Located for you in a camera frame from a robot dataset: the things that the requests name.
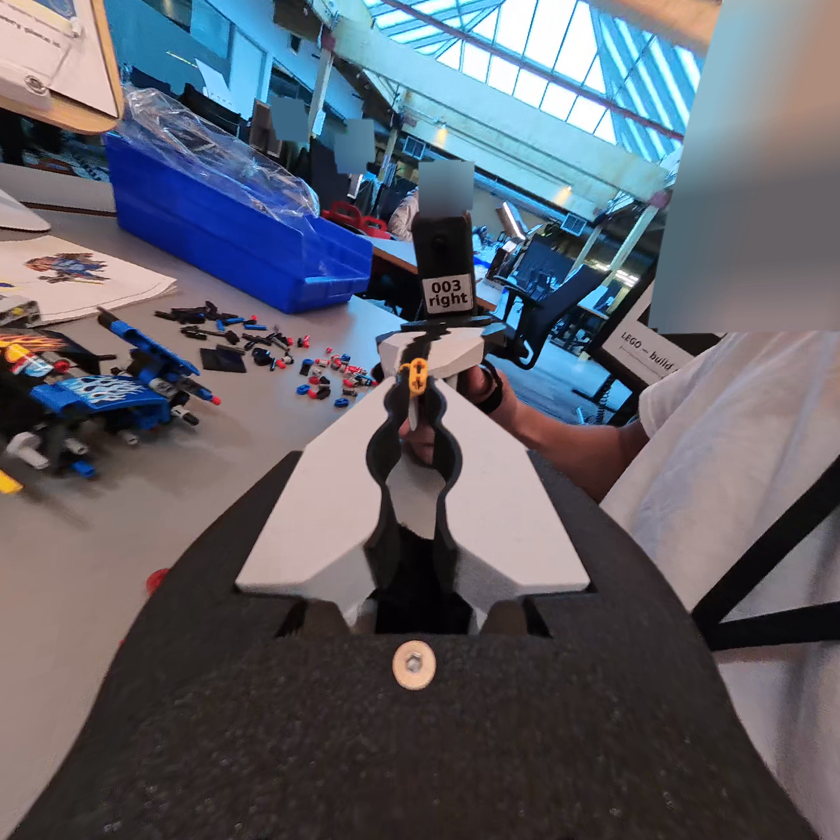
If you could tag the person's right hand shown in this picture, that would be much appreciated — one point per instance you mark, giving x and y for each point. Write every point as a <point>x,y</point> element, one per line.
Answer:
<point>510,415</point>

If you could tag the blue plastic bin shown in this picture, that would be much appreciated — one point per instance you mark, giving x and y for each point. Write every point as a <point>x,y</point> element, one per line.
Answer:
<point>229,229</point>

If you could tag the clear plastic bag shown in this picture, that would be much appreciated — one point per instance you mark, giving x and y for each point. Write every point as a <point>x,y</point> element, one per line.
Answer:
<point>197,144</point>

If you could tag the black flat lego panel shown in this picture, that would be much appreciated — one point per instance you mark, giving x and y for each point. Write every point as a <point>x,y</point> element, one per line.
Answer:
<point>223,359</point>

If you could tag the wooden instruction sheet board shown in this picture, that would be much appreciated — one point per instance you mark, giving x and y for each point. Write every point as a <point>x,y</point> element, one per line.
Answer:
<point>59,59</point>

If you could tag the background wooden table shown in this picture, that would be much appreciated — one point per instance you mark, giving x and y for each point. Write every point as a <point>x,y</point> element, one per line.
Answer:
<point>394,253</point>

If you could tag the blue lego car model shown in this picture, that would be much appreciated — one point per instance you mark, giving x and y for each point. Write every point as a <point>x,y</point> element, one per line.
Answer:
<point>98,394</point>

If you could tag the white task sign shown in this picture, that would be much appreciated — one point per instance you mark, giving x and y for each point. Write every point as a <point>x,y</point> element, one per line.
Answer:
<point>646,358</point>

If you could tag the red plastic crate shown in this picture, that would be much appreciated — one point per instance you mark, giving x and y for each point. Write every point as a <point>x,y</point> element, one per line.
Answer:
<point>354,216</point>

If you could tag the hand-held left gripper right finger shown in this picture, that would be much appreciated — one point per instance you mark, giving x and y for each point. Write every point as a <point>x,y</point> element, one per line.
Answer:
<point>512,518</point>

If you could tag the black office chair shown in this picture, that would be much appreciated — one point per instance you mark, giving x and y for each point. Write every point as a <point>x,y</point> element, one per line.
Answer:
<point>558,302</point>

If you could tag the yellow lego connector piece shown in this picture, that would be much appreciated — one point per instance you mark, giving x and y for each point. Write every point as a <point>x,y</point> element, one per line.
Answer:
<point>417,375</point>

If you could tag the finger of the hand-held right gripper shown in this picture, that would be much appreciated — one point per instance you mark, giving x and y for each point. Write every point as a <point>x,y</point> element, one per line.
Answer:
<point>396,354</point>
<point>459,354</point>

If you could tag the red transparent lego piece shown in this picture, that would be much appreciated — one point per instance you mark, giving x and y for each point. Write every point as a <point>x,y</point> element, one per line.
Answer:
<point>155,579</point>

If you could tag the scattered small lego pieces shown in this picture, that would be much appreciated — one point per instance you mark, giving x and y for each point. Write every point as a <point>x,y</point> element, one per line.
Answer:
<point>321,377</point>

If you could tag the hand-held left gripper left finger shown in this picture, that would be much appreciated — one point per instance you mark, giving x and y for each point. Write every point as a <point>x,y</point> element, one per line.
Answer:
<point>315,512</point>

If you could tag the lego instruction booklet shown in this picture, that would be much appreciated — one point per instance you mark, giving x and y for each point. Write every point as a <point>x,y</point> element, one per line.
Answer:
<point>85,275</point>

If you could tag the person's right forearm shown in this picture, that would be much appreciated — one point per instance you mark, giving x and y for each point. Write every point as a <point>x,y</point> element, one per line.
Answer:
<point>577,453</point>

